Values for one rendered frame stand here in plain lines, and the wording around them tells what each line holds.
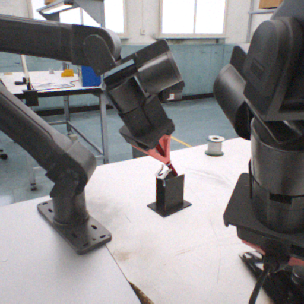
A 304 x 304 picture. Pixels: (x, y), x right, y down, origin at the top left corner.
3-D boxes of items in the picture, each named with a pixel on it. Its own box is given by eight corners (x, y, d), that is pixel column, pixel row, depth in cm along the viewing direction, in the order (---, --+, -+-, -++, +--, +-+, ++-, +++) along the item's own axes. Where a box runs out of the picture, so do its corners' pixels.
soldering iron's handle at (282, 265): (269, 256, 37) (250, 276, 26) (273, 237, 37) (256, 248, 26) (291, 264, 36) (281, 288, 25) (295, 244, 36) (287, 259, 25)
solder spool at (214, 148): (208, 148, 100) (209, 133, 98) (226, 152, 96) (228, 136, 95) (201, 154, 95) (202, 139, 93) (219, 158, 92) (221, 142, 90)
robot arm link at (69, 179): (91, 151, 59) (63, 151, 59) (78, 169, 50) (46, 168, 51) (93, 180, 61) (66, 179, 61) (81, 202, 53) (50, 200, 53)
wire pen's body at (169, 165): (170, 176, 64) (148, 142, 57) (175, 170, 65) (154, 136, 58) (175, 179, 63) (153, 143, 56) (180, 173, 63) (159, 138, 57)
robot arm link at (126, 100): (151, 89, 53) (133, 55, 49) (155, 105, 49) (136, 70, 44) (118, 105, 54) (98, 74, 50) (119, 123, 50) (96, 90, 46)
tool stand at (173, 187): (156, 217, 68) (132, 190, 61) (182, 184, 71) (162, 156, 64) (173, 228, 64) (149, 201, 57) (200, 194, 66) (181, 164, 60)
